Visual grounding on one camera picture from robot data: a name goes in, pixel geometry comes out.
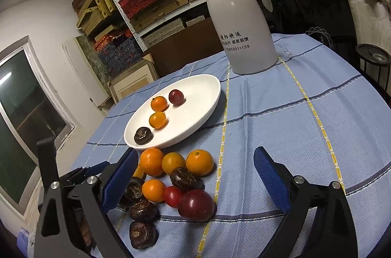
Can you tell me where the small dark red plum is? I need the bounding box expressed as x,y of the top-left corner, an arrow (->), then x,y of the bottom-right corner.
169,89 -> 185,106

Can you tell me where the small orange kumquat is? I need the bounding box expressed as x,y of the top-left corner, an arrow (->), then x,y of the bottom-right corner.
142,179 -> 166,203
149,112 -> 168,129
151,96 -> 169,112
186,150 -> 214,176
133,163 -> 146,180
162,152 -> 186,175

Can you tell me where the light wooden cabinet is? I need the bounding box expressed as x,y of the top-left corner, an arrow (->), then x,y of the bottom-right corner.
109,53 -> 159,104

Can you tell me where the dark brown water chestnut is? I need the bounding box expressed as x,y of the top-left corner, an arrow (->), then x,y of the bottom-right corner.
129,221 -> 156,249
134,127 -> 154,145
170,167 -> 204,191
119,176 -> 145,206
128,199 -> 159,222

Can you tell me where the round black stand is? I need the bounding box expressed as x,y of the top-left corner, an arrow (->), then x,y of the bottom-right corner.
356,44 -> 391,94

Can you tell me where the red cherry tomato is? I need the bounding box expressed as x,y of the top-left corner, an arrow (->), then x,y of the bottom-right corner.
164,186 -> 184,208

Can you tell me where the window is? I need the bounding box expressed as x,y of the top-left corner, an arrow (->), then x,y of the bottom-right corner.
0,35 -> 75,213

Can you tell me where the green stone slab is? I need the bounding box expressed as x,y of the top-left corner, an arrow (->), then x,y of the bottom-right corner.
75,34 -> 104,71

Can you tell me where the stack of blue patterned boxes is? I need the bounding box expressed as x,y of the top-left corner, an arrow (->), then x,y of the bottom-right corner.
93,31 -> 144,77

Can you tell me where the white leaning board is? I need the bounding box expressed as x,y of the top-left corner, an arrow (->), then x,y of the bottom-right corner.
63,38 -> 110,107

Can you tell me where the large orange mandarin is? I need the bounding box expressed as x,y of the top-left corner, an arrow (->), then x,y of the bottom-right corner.
140,147 -> 165,177

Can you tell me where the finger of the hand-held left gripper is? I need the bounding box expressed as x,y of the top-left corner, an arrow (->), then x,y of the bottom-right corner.
61,161 -> 110,185
36,137 -> 60,185

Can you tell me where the dark cloth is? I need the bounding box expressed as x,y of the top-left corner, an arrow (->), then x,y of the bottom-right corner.
266,0 -> 359,63

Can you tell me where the brown cardboard sheet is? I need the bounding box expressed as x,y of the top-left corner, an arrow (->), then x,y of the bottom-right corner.
147,17 -> 227,77

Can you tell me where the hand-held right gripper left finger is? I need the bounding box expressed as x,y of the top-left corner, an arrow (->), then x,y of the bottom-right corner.
33,147 -> 139,258

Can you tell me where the pile of yellow woven boxes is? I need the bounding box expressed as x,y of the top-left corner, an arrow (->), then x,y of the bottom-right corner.
72,0 -> 118,36

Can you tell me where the large dark red plum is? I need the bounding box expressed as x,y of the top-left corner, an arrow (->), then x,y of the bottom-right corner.
178,189 -> 215,222

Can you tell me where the blue checked tablecloth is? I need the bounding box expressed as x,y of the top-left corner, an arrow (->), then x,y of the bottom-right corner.
65,32 -> 391,258

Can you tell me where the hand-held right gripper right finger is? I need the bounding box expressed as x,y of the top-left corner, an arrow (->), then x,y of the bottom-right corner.
253,146 -> 358,258

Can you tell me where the white thermos jug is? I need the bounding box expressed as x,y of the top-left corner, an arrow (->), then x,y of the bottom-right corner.
195,0 -> 279,75

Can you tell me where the white oval plate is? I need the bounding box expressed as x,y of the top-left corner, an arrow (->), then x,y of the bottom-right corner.
124,74 -> 222,150

